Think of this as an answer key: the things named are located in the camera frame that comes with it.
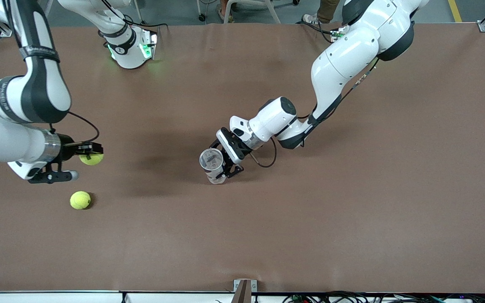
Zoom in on yellow tennis ball black logo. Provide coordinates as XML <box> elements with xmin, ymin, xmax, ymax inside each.
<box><xmin>79</xmin><ymin>151</ymin><xmax>104</xmax><ymax>166</ymax></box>

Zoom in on white blue tennis ball can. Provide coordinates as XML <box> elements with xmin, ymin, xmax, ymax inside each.
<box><xmin>199</xmin><ymin>148</ymin><xmax>228</xmax><ymax>185</ymax></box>

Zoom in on plain yellow tennis ball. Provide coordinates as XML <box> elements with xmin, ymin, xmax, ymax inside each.
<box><xmin>69</xmin><ymin>191</ymin><xmax>92</xmax><ymax>210</ymax></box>

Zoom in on arm base connector plate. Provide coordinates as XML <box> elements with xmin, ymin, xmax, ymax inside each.
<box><xmin>139</xmin><ymin>29</ymin><xmax>159</xmax><ymax>60</ymax></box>
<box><xmin>331</xmin><ymin>25</ymin><xmax>350</xmax><ymax>43</ymax></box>

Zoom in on brown table cover sheet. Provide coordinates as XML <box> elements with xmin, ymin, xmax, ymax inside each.
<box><xmin>0</xmin><ymin>22</ymin><xmax>485</xmax><ymax>294</ymax></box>

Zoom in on person foot in sandal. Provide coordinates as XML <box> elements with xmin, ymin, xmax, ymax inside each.
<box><xmin>215</xmin><ymin>0</ymin><xmax>239</xmax><ymax>22</ymax></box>

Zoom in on white table edge strip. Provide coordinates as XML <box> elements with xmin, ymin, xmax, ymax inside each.
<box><xmin>0</xmin><ymin>290</ymin><xmax>485</xmax><ymax>303</ymax></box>

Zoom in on person leg khaki trousers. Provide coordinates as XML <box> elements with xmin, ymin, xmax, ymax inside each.
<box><xmin>317</xmin><ymin>0</ymin><xmax>341</xmax><ymax>24</ymax></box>

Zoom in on grey metal camera mount bracket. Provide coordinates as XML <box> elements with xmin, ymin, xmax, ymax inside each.
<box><xmin>233</xmin><ymin>279</ymin><xmax>258</xmax><ymax>303</ymax></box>

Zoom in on black arm base cable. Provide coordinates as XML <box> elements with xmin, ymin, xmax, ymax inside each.
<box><xmin>296</xmin><ymin>20</ymin><xmax>336</xmax><ymax>45</ymax></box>
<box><xmin>116</xmin><ymin>15</ymin><xmax>169</xmax><ymax>32</ymax></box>

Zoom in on white chair frame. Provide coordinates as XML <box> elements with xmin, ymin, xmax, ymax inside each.
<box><xmin>196</xmin><ymin>0</ymin><xmax>300</xmax><ymax>24</ymax></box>

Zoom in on black cable bundle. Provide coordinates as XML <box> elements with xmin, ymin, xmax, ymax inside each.
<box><xmin>282</xmin><ymin>291</ymin><xmax>485</xmax><ymax>303</ymax></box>

